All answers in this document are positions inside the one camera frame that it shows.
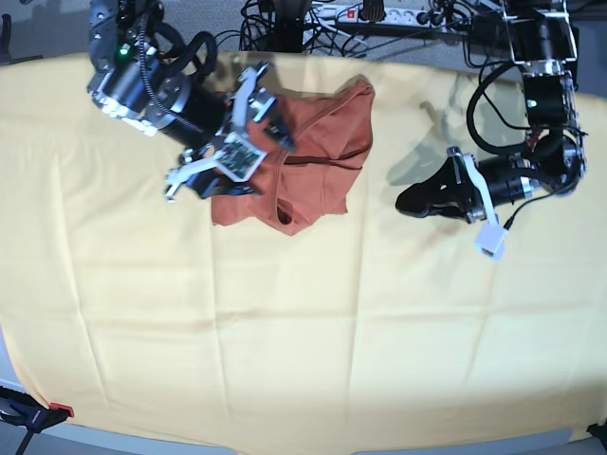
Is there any blue black bar clamp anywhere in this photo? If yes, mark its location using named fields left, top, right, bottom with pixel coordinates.
left=1, top=387, right=74, bottom=455

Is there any black clamp handle top left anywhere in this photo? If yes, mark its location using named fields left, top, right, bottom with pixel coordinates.
left=0, top=13, right=43, bottom=65

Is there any black clamp right corner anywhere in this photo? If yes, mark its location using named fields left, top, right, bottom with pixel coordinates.
left=586, top=423, right=607, bottom=451

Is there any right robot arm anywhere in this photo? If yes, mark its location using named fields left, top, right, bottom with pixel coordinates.
left=87, top=1, right=296, bottom=202

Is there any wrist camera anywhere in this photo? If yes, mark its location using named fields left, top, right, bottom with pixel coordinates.
left=447, top=147, right=507, bottom=261
left=163, top=61, right=279, bottom=204

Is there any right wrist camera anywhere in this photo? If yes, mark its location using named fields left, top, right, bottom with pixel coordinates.
left=163, top=61, right=279, bottom=204

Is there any black central post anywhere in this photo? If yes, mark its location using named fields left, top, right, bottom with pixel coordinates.
left=270, top=0, right=309, bottom=53

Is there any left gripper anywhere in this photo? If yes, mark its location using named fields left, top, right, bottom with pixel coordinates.
left=395, top=157, right=542, bottom=223

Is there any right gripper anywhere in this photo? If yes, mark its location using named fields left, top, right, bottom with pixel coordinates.
left=160, top=82, right=297, bottom=198

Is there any black power adapter box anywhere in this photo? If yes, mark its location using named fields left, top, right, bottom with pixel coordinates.
left=468, top=16, right=509, bottom=49

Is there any orange T-shirt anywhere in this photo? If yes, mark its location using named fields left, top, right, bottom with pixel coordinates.
left=211, top=76, right=375, bottom=236

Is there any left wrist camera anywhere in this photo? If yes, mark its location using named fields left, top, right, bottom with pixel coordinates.
left=447, top=147, right=507, bottom=261

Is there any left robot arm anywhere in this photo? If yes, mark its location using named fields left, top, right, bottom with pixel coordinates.
left=395, top=1, right=586, bottom=224

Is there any white power strip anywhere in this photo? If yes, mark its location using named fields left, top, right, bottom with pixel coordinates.
left=304, top=2, right=448, bottom=33

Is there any yellow table cloth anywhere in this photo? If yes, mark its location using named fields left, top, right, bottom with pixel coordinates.
left=1, top=55, right=606, bottom=454

